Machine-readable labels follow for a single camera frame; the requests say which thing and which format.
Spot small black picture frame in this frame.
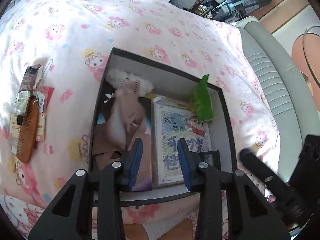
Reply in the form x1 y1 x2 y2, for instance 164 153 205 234
199 151 221 171

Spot pink face mask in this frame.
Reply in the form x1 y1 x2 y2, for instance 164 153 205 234
92 80 145 170

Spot green snack packet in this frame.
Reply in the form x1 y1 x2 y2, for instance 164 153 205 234
190 74 213 121

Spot black Smart Devil box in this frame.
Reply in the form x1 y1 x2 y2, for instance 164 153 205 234
91 82 152 191

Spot cartoon diamond painting kit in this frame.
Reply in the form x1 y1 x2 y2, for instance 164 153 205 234
151 96 213 189

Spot white fluffy plush toy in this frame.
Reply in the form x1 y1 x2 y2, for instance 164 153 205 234
105 69 154 97

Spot grey padded headboard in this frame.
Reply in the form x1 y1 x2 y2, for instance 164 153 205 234
236 16 319 181

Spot person's leg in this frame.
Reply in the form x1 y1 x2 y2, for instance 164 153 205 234
124 218 194 239

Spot brown wooden comb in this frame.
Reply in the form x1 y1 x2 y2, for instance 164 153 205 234
16 96 39 164

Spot hand cream tube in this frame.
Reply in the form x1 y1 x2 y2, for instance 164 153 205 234
15 64 41 126

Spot yellow glass screen protector box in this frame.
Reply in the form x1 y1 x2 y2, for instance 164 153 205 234
145 93 190 110

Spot pink cartoon blanket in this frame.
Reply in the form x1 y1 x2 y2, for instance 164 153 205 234
1 0 280 238

